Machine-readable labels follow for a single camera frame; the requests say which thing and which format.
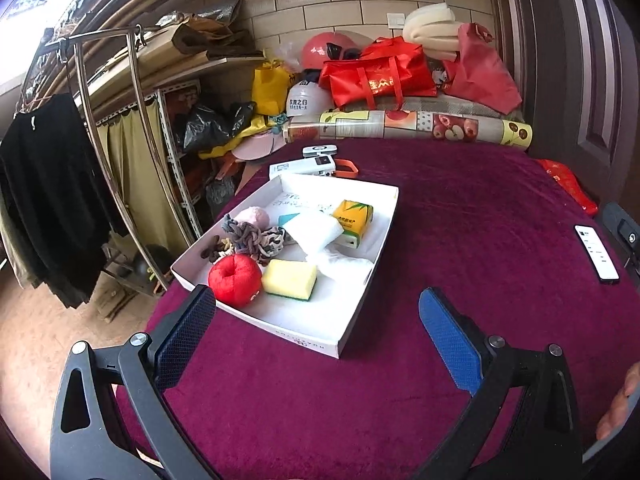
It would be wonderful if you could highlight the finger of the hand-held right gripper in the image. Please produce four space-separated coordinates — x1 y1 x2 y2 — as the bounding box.
600 202 640 279

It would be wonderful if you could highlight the metal clothes rack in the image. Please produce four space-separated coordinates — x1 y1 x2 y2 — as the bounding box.
44 25 197 292

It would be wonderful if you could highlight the yellow tissue packet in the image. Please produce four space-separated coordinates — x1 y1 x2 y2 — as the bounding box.
331 199 375 250

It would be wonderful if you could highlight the red plastic bag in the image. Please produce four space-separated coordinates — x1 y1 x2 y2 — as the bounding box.
442 22 523 115
536 158 599 217

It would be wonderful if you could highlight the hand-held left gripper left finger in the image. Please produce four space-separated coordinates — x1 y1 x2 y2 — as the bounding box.
49 284 218 480

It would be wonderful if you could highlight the white handheld device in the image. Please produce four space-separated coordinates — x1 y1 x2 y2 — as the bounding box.
270 156 337 179

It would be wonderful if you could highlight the yellow shopping bag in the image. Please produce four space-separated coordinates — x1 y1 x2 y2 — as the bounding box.
251 60 293 116

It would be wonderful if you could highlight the rolled fruit print tablecloth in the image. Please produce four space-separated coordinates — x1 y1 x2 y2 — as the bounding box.
282 109 533 151

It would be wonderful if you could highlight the pink sun hat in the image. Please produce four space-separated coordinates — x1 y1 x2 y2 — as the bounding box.
232 132 288 163

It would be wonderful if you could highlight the black plastic bag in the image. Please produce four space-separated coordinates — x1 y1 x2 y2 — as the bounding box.
182 101 257 153

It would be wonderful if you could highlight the red tote bag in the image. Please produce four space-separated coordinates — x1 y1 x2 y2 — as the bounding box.
318 36 438 110

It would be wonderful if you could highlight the dark brown door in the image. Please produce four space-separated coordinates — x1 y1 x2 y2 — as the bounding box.
487 0 640 211

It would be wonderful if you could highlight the yellow plastic sheet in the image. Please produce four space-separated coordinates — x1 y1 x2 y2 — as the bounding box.
199 115 275 161

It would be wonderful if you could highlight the maroon velvet tablecloth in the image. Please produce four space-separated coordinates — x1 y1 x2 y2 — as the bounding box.
115 137 640 480

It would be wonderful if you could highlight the person's right hand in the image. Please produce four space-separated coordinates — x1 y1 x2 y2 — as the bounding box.
596 360 640 442

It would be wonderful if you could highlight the white metal shelf unit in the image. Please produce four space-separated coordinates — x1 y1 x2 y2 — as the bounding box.
145 80 212 241

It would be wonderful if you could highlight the pink helmet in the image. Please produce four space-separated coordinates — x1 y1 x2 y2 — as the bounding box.
300 31 373 71

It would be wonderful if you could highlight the white helmet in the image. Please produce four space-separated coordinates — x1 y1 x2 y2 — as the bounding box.
286 80 335 122

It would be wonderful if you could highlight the white foam roll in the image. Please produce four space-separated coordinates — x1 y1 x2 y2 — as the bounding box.
402 2 463 53

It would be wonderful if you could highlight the blue spotted beige cloth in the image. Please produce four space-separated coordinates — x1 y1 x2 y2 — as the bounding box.
202 214 287 267

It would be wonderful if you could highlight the pink plush toy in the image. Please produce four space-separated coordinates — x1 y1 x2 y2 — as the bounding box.
234 206 271 228

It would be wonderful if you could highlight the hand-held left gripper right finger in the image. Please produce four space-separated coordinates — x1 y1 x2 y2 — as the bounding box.
418 286 585 480

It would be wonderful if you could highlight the red plush apple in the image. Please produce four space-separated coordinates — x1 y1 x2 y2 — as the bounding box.
208 253 263 308

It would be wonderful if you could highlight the olive curtain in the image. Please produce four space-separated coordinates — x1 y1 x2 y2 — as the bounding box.
97 102 187 262

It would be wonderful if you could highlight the black hanging garment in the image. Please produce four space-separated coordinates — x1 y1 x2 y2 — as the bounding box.
0 92 128 311

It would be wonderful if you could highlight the white smartphone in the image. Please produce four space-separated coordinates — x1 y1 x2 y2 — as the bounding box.
574 224 621 285

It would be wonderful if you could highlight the brown paper bags pile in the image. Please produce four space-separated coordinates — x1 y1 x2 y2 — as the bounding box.
157 0 265 62

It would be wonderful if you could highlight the clear plastic bag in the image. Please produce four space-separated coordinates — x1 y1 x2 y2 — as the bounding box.
272 42 304 72

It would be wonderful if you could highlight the white cardboard box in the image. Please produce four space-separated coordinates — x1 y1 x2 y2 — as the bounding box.
171 172 400 359

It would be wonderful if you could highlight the yellow and green sponge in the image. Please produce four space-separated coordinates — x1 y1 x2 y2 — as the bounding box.
261 259 318 302

